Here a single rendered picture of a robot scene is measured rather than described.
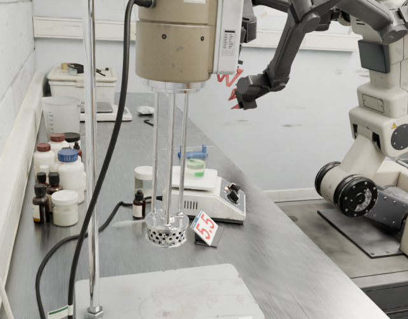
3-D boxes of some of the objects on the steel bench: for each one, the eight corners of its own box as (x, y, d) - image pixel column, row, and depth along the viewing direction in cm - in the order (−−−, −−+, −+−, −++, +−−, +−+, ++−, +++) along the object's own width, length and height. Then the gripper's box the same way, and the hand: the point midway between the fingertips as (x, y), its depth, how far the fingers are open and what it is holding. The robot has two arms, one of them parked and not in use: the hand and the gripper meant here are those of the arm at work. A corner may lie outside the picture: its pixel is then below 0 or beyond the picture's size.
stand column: (103, 308, 70) (96, -226, 46) (104, 320, 67) (98, -238, 44) (85, 311, 69) (69, -231, 45) (86, 323, 66) (69, -244, 43)
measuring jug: (99, 141, 154) (99, 100, 149) (80, 151, 142) (79, 107, 137) (54, 134, 158) (52, 93, 153) (32, 143, 147) (29, 100, 142)
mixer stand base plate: (231, 266, 85) (232, 262, 85) (275, 338, 67) (276, 333, 67) (74, 285, 76) (74, 280, 76) (76, 373, 58) (76, 367, 58)
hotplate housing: (244, 202, 114) (247, 174, 111) (244, 225, 102) (248, 195, 99) (161, 194, 115) (162, 166, 112) (152, 216, 103) (153, 185, 100)
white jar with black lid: (73, 151, 142) (72, 130, 140) (85, 157, 138) (84, 135, 136) (54, 156, 137) (53, 134, 135) (66, 161, 133) (65, 139, 131)
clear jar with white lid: (160, 196, 114) (161, 168, 111) (150, 205, 109) (151, 176, 106) (140, 192, 116) (140, 164, 113) (129, 200, 110) (130, 171, 108)
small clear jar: (47, 222, 97) (45, 195, 95) (66, 212, 101) (65, 187, 99) (65, 230, 94) (64, 202, 92) (84, 219, 99) (83, 193, 97)
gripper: (268, 102, 154) (241, 116, 166) (260, 75, 155) (232, 91, 167) (255, 104, 150) (227, 118, 162) (246, 76, 151) (220, 92, 163)
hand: (231, 104), depth 164 cm, fingers open, 3 cm apart
